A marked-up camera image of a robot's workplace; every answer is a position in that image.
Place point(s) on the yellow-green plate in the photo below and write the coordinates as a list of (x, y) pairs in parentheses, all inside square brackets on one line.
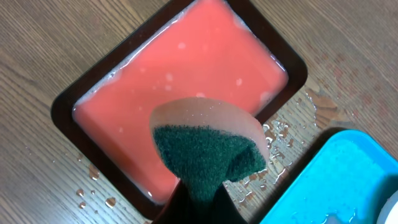
[(389, 212)]

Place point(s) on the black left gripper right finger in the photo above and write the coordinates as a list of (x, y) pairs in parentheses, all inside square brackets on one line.
[(223, 210)]

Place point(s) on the green and tan sponge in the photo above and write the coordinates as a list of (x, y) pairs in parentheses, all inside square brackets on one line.
[(205, 142)]

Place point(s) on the dark red water tray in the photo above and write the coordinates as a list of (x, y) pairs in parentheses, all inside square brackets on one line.
[(225, 50)]

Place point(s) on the blue plastic tray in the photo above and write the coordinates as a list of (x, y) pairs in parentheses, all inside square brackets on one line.
[(350, 178)]

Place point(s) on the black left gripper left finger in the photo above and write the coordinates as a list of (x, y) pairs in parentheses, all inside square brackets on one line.
[(179, 209)]

